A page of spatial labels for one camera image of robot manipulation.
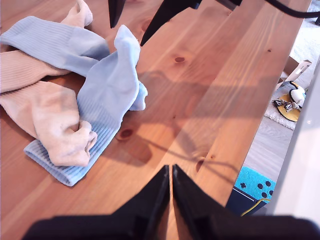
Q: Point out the cardboard box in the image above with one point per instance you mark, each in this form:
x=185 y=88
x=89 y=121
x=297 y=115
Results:
x=291 y=66

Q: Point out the white and black plush toy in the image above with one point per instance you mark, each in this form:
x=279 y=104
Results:
x=297 y=95

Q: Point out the white shaggy rug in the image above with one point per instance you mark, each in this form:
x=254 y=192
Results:
x=307 y=45

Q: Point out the yellow round disc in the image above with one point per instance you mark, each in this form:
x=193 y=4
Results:
x=290 y=115

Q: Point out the beige sock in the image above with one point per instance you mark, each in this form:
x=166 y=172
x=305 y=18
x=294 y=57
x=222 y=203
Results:
x=57 y=125
x=25 y=70

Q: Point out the striped small toy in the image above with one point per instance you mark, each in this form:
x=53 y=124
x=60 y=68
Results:
x=285 y=104

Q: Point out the light blue sock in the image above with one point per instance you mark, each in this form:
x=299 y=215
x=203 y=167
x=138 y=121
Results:
x=107 y=95
x=50 y=40

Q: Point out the white LeRobot box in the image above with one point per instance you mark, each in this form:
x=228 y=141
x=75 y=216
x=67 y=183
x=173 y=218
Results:
x=300 y=162

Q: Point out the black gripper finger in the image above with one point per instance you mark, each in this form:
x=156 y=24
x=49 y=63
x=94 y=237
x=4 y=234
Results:
x=192 y=200
x=115 y=11
x=170 y=12
x=150 y=200

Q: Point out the dark navy flat object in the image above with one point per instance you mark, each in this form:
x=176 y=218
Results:
x=240 y=202

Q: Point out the teal pad with black dots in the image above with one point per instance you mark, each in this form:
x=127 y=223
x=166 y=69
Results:
x=250 y=180

